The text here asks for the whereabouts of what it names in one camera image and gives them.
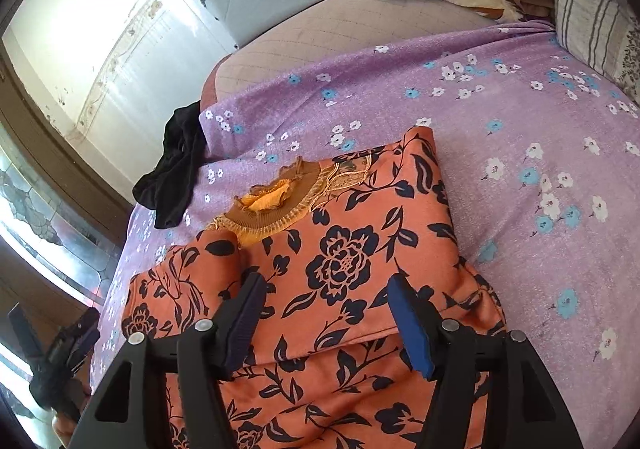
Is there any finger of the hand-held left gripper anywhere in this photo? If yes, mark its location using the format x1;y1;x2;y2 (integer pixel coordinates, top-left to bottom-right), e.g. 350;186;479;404
7;303;51;380
55;307;102;370

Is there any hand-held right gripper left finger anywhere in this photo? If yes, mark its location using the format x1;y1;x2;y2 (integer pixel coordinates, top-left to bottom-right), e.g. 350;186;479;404
67;273;268;449

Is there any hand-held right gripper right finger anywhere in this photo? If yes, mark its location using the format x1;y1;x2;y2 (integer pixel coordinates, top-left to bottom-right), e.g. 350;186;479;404
387;274;583;449

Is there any orange floral garment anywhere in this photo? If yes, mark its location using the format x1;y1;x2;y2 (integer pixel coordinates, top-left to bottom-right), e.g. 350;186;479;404
121;126;507;449

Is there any patterned glass door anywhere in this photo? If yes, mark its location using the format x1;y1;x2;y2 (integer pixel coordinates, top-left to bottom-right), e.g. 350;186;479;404
0;121;126;310

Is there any black cloth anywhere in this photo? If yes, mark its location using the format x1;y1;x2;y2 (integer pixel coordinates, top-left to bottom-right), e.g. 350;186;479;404
132;101;207;230

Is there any purple floral bedsheet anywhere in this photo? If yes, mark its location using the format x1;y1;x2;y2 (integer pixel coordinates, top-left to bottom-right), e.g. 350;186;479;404
87;19;640;449

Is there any pink quilted mattress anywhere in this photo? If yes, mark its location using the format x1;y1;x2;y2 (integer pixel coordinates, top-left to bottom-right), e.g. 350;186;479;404
200;0;493;110

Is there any striped pillow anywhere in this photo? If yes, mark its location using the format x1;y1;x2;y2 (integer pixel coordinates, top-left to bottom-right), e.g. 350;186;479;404
550;0;640;102

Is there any dark wooden door frame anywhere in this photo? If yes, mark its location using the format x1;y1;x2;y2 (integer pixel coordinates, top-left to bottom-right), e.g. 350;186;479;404
0;41;136;250

